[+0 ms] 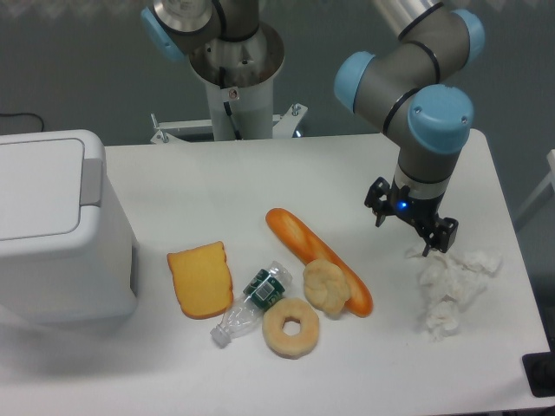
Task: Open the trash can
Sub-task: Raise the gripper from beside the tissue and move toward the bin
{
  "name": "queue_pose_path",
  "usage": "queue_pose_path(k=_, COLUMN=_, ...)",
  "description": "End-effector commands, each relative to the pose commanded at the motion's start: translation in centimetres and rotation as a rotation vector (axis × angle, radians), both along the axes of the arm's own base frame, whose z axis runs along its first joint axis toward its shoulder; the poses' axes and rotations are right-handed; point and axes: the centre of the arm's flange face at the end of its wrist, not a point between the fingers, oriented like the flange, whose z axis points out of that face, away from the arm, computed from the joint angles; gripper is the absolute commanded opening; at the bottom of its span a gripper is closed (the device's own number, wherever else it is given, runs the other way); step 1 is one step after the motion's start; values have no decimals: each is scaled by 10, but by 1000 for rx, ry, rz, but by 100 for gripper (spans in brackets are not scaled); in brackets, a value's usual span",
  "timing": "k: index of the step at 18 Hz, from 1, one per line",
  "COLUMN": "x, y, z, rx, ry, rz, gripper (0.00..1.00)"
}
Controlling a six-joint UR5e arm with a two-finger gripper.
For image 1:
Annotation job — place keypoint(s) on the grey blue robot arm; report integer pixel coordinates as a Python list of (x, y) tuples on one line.
[(402, 94)]

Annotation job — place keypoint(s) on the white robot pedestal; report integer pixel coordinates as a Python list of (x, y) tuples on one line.
[(239, 85)]

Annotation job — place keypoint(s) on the white trash can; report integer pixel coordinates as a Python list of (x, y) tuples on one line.
[(68, 251)]

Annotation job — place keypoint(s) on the orange toast slice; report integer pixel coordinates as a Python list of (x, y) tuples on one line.
[(202, 280)]

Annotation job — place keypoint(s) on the crushed clear plastic bottle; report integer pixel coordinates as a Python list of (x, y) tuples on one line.
[(263, 291)]

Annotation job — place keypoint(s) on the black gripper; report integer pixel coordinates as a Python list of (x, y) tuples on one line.
[(421, 213)]

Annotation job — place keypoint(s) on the white furniture leg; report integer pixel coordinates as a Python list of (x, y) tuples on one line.
[(537, 198)]

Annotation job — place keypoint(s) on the orange baguette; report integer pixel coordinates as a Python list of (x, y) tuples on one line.
[(307, 246)]

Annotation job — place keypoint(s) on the crumpled white tissue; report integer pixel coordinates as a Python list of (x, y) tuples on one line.
[(450, 282)]

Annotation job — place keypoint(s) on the beige twisted bread roll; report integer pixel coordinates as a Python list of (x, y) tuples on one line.
[(325, 286)]

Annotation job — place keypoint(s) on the black object at edge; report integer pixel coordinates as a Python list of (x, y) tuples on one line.
[(539, 368)]

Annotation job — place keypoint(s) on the beige ring donut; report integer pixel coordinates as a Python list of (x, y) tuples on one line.
[(291, 328)]

